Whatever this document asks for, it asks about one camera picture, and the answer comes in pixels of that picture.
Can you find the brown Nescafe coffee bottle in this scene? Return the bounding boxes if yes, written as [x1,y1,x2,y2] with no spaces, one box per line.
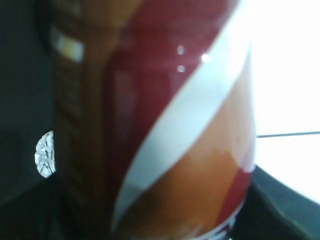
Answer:
[36,0,256,240]

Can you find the clear green-label water bottle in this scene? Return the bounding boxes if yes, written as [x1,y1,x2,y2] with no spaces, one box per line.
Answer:
[34,131,56,178]

